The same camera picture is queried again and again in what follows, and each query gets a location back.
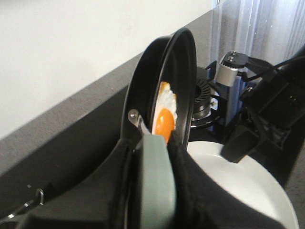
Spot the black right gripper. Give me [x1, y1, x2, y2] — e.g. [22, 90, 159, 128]
[220, 69, 300, 163]

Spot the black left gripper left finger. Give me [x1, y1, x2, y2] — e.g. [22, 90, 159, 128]
[17, 139, 140, 229]

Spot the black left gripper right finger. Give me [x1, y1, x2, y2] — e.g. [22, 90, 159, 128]
[167, 131, 284, 229]

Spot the white ceramic plate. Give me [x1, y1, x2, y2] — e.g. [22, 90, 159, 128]
[187, 141, 299, 229]

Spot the fried egg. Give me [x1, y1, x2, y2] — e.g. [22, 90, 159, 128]
[152, 82, 177, 144]

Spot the black frying pan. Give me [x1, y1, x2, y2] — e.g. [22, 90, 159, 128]
[121, 28, 196, 229]

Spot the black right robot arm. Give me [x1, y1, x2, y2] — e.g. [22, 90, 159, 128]
[221, 47, 305, 163]

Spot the right black pan support grate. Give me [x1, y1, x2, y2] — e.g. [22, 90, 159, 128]
[191, 61, 227, 133]

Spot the right black gas burner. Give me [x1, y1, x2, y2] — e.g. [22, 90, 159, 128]
[193, 78, 211, 120]

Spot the black glass gas cooktop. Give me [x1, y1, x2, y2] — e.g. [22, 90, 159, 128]
[0, 66, 229, 229]

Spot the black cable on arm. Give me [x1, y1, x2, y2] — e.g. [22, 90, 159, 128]
[238, 47, 305, 83]

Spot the wire pan reducer ring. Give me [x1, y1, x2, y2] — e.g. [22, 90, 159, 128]
[0, 188, 46, 222]

